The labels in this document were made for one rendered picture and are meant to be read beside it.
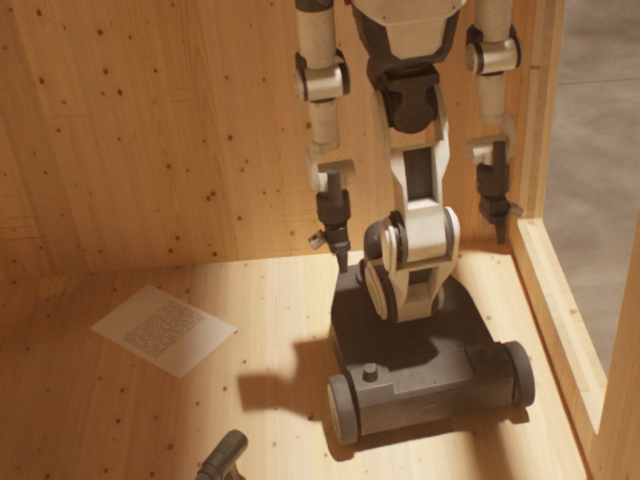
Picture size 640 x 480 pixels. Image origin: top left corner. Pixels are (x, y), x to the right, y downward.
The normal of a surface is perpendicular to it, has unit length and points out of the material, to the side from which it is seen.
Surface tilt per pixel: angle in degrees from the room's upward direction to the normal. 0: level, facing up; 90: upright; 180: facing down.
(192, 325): 0
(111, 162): 90
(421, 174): 80
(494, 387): 90
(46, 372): 0
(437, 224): 66
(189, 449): 0
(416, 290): 30
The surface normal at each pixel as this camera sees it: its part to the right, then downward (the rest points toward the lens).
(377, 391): 0.11, -0.13
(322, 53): 0.21, 0.60
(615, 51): -0.06, -0.78
